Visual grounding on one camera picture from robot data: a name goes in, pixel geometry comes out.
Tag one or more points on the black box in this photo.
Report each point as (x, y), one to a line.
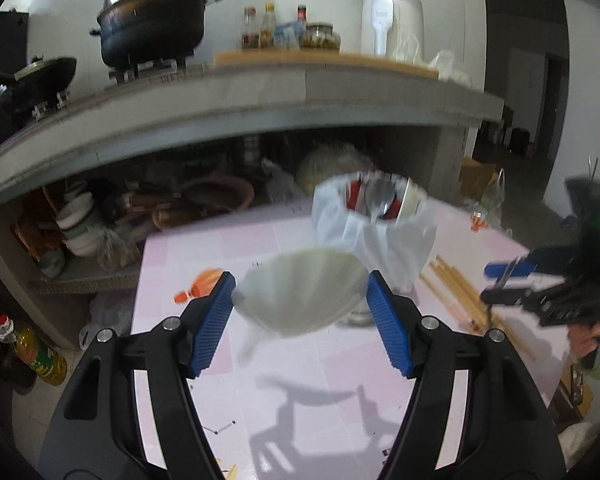
(10, 40)

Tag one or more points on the cardboard box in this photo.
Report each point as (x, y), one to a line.
(475, 180)

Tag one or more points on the glass pickle jar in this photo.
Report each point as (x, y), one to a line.
(321, 39)

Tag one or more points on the brown cap sauce bottle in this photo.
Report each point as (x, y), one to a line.
(249, 35)

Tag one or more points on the person's right hand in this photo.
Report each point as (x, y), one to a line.
(590, 335)

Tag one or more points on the small clear plastic bag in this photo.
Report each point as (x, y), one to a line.
(117, 252)

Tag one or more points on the crumpled white plastic bag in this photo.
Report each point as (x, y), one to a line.
(450, 67)

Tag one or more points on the black wok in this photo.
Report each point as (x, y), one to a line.
(35, 77)

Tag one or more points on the gas stove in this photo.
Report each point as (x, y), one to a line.
(145, 67)

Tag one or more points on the white plastic soup ladle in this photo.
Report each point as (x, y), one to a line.
(300, 290)

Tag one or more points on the translucent shopping bag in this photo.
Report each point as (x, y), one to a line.
(492, 200)

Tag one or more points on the pink plastic basin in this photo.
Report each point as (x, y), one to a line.
(215, 192)

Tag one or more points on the yellow cap sauce bottle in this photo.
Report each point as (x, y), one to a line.
(267, 30)

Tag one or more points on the white kitchen appliance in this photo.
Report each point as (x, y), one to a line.
(410, 15)

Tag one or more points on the plastic bag of dried food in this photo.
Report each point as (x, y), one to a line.
(330, 165)

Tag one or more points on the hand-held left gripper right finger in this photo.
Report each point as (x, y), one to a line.
(387, 320)

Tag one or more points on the black stockpot with steel lid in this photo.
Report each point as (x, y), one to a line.
(150, 20)

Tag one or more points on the wooden cutting board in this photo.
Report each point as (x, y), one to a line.
(280, 60)

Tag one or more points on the sauce bottles on counter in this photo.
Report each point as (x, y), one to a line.
(286, 37)

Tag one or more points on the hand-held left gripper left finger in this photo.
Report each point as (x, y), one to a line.
(212, 320)

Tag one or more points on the cooking oil bottle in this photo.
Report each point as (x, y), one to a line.
(40, 360)

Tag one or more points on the stack of white bowls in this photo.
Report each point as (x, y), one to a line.
(80, 230)

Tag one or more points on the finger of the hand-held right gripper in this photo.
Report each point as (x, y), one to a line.
(510, 267)
(510, 292)

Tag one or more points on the white plastic bag liner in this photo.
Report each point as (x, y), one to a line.
(395, 255)

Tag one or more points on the steel utensil holder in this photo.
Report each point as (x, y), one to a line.
(357, 319)

